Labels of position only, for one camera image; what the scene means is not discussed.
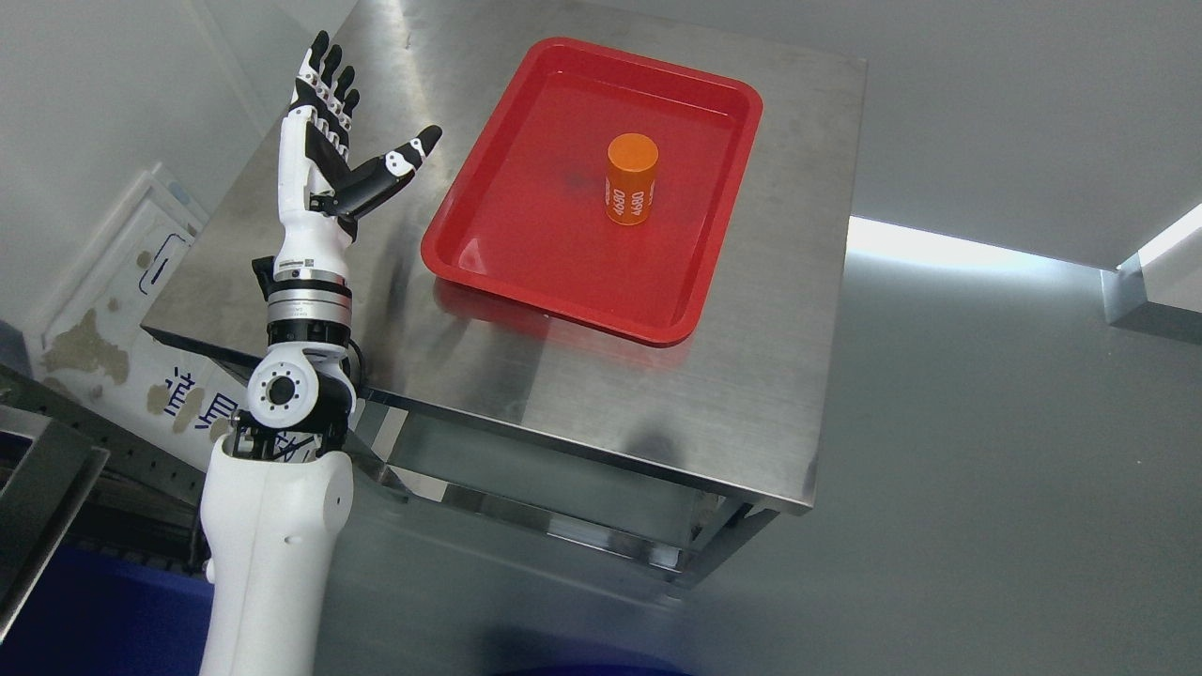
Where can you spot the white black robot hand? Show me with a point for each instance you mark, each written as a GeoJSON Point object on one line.
{"type": "Point", "coordinates": [320, 199]}

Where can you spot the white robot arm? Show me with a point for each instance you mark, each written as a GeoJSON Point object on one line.
{"type": "Point", "coordinates": [279, 486]}

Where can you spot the stainless steel desk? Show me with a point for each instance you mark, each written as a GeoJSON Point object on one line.
{"type": "Point", "coordinates": [671, 457]}

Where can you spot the red plastic tray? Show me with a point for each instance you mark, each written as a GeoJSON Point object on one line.
{"type": "Point", "coordinates": [524, 219]}

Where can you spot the white paper sign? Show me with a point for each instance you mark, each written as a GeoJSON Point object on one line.
{"type": "Point", "coordinates": [96, 353]}

